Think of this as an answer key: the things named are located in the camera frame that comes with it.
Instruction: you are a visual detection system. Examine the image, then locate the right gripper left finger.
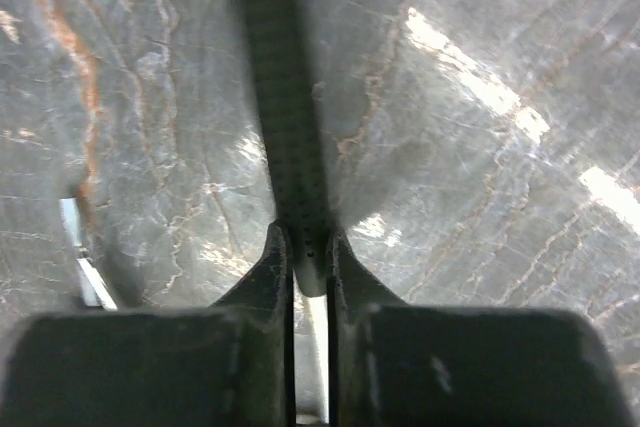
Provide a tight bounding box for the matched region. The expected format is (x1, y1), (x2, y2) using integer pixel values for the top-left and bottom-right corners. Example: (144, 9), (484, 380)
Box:
(1, 223), (295, 426)

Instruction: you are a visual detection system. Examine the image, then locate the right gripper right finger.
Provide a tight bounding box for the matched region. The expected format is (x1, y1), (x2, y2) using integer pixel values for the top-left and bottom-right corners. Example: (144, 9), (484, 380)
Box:
(327, 231), (635, 426)

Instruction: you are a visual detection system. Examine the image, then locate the steel claw hammer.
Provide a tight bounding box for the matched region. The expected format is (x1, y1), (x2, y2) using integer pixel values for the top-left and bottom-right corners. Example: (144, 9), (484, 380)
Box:
(240, 0), (333, 297)

